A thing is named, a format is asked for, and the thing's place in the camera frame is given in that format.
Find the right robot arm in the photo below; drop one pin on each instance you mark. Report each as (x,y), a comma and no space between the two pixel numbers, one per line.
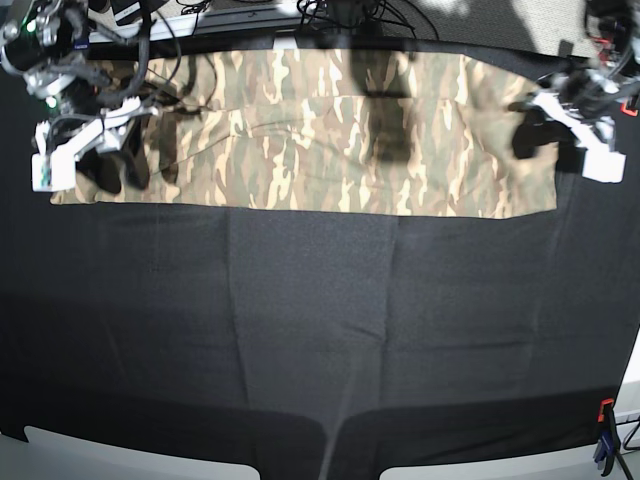
(36,46)

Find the camouflage t-shirt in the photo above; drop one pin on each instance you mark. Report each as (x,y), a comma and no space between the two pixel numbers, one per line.
(346,131)

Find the blue bar clamp top left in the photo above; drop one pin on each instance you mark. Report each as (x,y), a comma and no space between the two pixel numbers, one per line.
(80,38)

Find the red clamp right edge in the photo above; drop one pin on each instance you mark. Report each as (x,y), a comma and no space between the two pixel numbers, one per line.
(631,106)

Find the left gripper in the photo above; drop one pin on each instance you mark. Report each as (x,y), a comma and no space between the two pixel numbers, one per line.
(586,147)

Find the aluminium frame rail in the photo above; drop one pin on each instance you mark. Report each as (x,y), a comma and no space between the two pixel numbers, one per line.
(222,22)

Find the orange black clamp bottom right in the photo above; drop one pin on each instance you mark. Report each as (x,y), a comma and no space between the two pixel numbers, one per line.
(608,443)

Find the black table cloth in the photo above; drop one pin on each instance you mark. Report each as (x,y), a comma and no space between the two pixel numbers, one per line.
(243,336)

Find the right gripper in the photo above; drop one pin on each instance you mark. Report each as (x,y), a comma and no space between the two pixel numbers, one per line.
(53,167)

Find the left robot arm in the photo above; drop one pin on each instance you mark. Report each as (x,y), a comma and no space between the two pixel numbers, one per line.
(570,106)

